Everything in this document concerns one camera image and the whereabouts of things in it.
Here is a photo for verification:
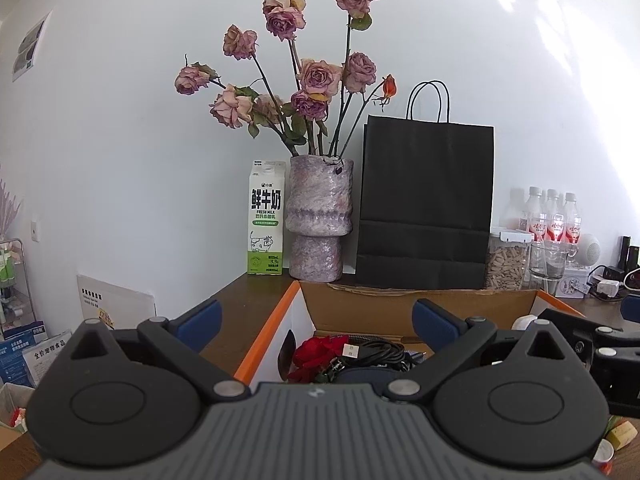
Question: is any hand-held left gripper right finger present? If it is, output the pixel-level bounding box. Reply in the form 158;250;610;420
382;298;568;403

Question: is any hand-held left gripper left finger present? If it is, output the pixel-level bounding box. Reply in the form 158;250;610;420
67;299;251;403

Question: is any black usb cable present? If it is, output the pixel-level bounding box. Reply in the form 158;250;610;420
332;341;427;372

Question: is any red cardboard box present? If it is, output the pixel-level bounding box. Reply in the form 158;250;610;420
234;280;587;391

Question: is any dark blue zip pouch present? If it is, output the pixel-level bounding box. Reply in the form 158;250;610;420
332;366;402;386

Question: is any red artificial rose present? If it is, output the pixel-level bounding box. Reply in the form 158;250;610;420
287;336;349;384

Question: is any white printed box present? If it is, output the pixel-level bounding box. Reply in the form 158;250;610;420
555;267;591;300

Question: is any white round speaker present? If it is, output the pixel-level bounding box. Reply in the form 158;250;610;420
575;232;604;267

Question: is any clear glass cup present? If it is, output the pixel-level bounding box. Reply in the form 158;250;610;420
529;241;576;281

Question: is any clear jar of seeds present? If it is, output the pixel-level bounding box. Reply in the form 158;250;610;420
484;228;533;291

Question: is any milk carton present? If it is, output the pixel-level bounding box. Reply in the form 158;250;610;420
246;160;288;276

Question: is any black paper bag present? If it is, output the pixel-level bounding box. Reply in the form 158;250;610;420
355;80;496;291

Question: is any grey printed pack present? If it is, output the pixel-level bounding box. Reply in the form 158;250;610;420
22;329;74;387

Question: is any purple stone vase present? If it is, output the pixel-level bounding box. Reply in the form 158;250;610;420
285;156;354;281

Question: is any blue printed box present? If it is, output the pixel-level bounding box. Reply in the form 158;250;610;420
0;324;51;387

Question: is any cardboard trash box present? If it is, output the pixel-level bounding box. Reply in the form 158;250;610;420
0;382;37;456

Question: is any pink decorative grass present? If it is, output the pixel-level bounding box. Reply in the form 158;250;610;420
0;177;23;241

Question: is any dried pink roses bouquet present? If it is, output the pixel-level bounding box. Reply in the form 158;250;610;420
174;0;398;158

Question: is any white wall panel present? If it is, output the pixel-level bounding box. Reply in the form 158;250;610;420
76;274;157;332

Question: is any metal wire rack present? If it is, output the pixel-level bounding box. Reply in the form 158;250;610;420
0;238;39;331

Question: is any wall poster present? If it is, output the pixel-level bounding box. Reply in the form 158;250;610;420
12;10;53;83

